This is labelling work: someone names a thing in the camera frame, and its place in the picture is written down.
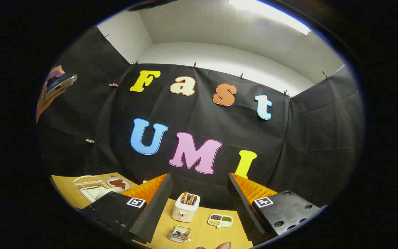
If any small plate with sausages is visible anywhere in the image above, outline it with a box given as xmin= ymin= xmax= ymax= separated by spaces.
xmin=106 ymin=176 xmax=131 ymax=191

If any white divided dish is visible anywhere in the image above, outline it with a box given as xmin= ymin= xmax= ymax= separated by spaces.
xmin=208 ymin=214 xmax=234 ymax=229

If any white wire dish rack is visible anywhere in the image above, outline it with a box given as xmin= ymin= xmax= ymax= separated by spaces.
xmin=74 ymin=175 xmax=112 ymax=203

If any beige round plate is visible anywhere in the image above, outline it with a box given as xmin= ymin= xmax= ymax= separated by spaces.
xmin=95 ymin=187 xmax=125 ymax=201

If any grey smartphone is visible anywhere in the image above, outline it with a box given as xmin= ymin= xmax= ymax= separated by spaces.
xmin=44 ymin=73 xmax=78 ymax=102

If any black backdrop cloth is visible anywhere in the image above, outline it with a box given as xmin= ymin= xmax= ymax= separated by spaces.
xmin=36 ymin=26 xmax=364 ymax=211

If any metal wire basket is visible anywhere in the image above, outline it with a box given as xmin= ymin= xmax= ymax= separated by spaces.
xmin=168 ymin=225 xmax=191 ymax=243

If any row of black cloth clips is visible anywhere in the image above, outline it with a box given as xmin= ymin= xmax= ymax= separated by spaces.
xmin=102 ymin=33 xmax=329 ymax=100

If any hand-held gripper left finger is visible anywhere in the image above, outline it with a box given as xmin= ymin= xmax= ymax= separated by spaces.
xmin=76 ymin=174 xmax=173 ymax=244

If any white toaster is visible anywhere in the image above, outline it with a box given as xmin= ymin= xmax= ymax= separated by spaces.
xmin=171 ymin=192 xmax=200 ymax=222

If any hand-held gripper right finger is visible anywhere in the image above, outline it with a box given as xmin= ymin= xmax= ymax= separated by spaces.
xmin=227 ymin=173 xmax=328 ymax=244

